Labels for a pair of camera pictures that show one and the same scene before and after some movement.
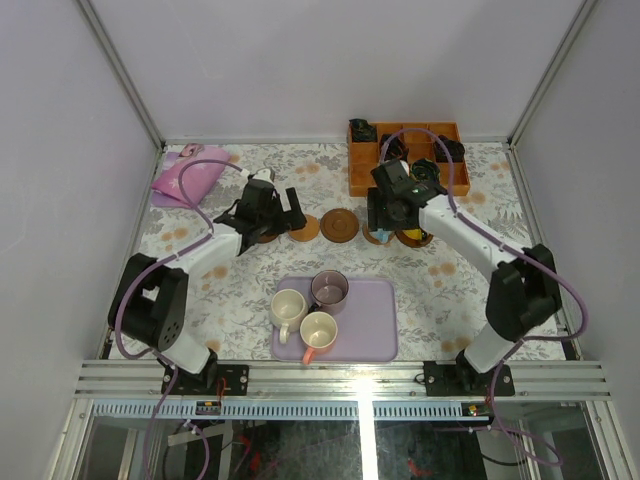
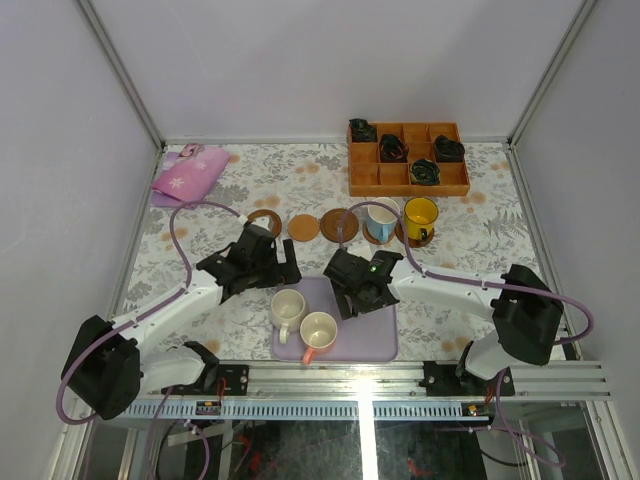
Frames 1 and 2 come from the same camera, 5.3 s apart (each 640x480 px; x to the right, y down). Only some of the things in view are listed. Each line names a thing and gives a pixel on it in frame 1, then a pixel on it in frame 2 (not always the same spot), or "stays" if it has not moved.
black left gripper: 282,216 → 280,267
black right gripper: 375,217 → 359,306
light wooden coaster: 308,232 stays
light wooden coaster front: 373,240 stays
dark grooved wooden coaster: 339,225 stays
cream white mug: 289,308 stays
